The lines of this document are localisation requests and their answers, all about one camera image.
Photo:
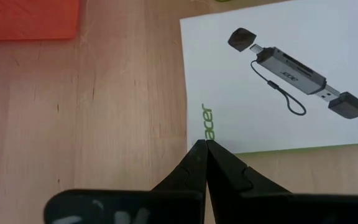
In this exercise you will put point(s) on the white card reader box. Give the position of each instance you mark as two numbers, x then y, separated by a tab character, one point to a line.
259	124

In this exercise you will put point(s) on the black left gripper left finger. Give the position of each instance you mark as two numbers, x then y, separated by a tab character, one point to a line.
179	199

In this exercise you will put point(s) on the orange flat object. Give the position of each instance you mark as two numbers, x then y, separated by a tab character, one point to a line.
30	21

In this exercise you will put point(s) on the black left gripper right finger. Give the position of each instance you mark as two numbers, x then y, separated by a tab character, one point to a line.
244	202

